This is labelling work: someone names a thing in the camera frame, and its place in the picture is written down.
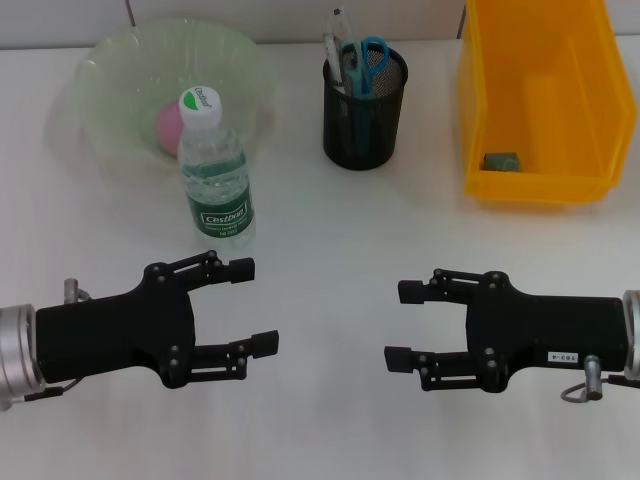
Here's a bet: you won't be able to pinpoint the pink peach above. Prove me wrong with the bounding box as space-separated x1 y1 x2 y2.
155 101 184 160

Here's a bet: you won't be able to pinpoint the pale green glass fruit plate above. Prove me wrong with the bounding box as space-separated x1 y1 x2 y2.
74 18 276 174

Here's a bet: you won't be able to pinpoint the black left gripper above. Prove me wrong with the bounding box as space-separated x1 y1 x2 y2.
34 250 280 391

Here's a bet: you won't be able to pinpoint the black mesh pen holder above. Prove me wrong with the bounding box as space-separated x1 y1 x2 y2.
322 44 409 171

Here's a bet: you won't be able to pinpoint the blue scissors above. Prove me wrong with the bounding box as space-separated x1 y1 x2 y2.
341 36 390 159

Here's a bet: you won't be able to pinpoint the clear plastic ruler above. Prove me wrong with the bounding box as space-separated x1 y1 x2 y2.
324 5 362 89

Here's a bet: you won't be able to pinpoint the right arm cable silver plugs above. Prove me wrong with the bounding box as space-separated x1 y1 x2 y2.
559 354 640 405

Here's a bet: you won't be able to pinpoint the white grey ballpoint pen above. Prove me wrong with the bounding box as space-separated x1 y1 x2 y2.
322 32 347 95

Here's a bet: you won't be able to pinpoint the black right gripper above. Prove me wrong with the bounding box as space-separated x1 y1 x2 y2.
383 268 630 395

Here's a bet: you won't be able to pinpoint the clear water bottle green label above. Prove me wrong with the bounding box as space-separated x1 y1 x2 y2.
177 85 257 250

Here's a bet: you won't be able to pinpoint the yellow plastic bin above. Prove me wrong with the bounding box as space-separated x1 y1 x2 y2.
457 0 639 206

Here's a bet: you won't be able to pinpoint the green plastic wrapper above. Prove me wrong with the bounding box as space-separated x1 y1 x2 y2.
482 151 521 174

